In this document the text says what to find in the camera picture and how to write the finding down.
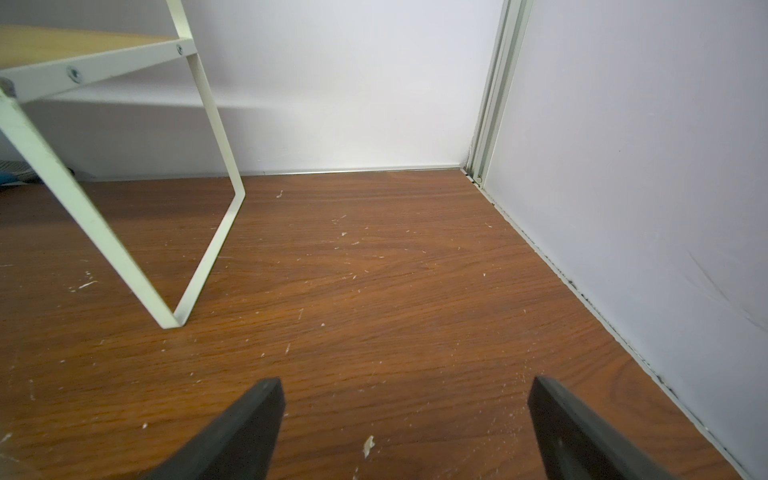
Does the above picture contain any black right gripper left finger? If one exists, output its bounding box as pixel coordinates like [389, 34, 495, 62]
[144, 378, 285, 479]

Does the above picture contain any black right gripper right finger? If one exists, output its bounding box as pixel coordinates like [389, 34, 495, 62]
[527, 376, 674, 480]

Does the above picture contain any blue and grey glove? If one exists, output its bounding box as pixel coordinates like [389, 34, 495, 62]
[0, 160, 42, 185]

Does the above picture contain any white frame wooden shelf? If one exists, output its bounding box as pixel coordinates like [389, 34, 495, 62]
[1, 1, 246, 329]

